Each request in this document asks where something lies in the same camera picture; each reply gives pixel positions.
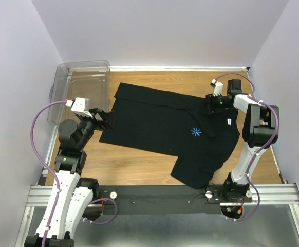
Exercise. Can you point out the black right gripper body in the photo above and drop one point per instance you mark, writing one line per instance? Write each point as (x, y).
(210, 103)

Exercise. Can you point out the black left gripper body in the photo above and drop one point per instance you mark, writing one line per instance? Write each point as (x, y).
(98, 119)

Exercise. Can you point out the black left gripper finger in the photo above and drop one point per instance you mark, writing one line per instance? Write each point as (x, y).
(108, 124)
(110, 116)

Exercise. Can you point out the clear plastic storage bin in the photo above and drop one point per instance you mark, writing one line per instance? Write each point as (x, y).
(83, 79)

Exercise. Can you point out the black t shirt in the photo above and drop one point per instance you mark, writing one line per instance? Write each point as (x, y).
(177, 125)

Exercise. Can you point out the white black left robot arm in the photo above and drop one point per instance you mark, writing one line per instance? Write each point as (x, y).
(71, 194)

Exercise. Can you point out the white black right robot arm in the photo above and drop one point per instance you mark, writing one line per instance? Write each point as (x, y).
(260, 131)

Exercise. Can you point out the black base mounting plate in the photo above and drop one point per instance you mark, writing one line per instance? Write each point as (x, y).
(174, 199)

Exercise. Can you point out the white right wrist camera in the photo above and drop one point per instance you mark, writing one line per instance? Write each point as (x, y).
(217, 87)

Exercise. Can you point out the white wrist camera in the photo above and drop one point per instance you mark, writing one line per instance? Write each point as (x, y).
(80, 106)
(217, 87)

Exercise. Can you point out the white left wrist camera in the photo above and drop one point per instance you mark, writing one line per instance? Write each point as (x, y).
(80, 106)

